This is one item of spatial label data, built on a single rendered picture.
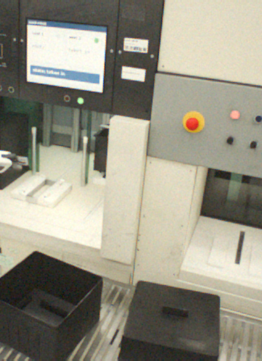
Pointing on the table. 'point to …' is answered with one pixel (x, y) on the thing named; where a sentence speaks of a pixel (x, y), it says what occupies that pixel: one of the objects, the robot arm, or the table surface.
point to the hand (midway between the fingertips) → (19, 163)
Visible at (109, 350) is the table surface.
